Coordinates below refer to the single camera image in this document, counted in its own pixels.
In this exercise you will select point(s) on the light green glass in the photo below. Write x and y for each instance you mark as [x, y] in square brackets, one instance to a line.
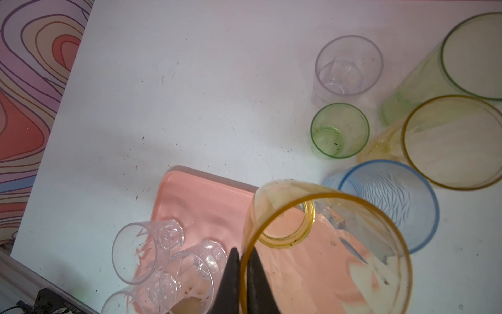
[338, 131]

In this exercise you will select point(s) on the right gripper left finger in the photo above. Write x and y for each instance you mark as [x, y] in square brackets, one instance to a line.
[227, 298]

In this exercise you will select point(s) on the aluminium front rail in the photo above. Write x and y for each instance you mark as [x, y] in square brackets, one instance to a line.
[28, 283]

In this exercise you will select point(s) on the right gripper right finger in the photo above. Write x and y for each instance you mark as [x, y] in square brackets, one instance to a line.
[259, 295]

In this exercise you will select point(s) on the brown glass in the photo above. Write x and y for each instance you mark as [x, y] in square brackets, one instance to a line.
[191, 305]

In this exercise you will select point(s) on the amber glass row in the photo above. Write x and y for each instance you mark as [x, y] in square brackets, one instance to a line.
[324, 251]

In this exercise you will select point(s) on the blue tinted glass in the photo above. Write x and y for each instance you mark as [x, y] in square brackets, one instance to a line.
[399, 191]

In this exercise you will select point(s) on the pink plastic tray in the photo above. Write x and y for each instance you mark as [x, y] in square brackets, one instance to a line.
[206, 209]

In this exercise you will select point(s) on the yellow glass back right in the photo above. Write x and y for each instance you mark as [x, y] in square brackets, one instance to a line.
[466, 62]

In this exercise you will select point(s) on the yellow green glass right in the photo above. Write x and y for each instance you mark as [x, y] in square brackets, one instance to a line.
[453, 141]

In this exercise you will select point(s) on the clear glass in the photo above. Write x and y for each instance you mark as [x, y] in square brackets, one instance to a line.
[346, 69]
[140, 248]
[129, 302]
[196, 271]

